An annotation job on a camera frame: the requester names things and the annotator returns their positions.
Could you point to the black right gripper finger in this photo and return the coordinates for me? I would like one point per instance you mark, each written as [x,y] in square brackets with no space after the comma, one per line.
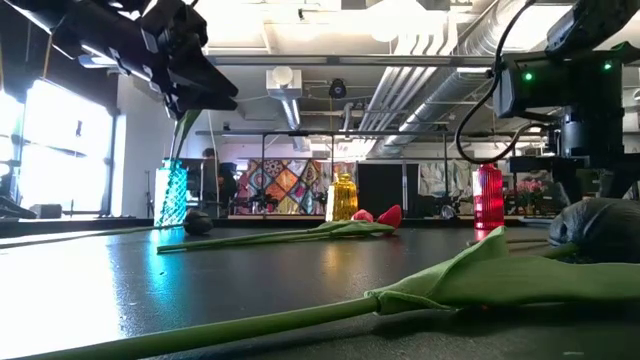
[617,185]
[567,185]

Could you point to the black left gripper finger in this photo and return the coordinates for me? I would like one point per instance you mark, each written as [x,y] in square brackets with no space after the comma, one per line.
[205,106]
[210,85]

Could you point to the orange artificial tulip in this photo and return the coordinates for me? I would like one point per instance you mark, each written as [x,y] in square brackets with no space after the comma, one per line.
[186,125]

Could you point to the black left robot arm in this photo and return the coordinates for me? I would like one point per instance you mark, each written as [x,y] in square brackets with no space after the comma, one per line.
[75,30]

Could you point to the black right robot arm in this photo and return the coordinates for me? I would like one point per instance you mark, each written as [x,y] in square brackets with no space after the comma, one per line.
[560,85]

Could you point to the red glass vase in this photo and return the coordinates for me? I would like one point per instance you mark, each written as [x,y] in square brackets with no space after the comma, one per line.
[488,197]

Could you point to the blue glass vase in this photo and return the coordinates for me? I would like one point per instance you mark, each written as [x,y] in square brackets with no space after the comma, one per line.
[170,195]

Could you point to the yellow glass vase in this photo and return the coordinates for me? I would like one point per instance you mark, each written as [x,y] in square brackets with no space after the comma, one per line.
[342,200]

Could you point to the pink flower bouquet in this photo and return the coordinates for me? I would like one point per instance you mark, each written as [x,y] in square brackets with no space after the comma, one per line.
[530,189]

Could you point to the white ceiling unit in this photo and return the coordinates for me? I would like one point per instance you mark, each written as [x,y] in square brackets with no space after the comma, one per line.
[283,80]

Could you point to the person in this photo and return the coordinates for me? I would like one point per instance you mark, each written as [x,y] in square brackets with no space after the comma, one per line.
[220,182]

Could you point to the white ceiling light strip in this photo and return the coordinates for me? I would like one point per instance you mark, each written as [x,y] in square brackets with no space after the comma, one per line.
[90,61]

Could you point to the colourful patchwork quilt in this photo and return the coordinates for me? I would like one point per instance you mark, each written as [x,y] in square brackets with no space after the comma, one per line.
[295,185]

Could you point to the black ceiling spotlight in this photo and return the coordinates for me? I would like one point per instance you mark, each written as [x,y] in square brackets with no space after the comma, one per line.
[337,89]

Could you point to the grey overhead beam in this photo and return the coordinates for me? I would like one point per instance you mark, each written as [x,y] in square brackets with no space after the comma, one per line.
[350,61]

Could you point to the bright window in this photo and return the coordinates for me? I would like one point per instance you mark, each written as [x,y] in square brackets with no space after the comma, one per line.
[65,150]

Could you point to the black partition panel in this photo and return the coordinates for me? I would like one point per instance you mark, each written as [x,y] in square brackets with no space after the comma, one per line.
[385,190]

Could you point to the grey box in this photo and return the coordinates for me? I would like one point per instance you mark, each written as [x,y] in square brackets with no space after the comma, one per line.
[46,211]

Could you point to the black metal rack frame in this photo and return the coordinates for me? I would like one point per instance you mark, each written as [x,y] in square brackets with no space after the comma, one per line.
[350,133]

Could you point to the black table frame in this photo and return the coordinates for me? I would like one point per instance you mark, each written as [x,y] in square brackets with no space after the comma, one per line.
[100,222]

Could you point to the silver spiral air duct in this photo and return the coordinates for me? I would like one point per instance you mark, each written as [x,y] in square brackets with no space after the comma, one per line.
[435,95]

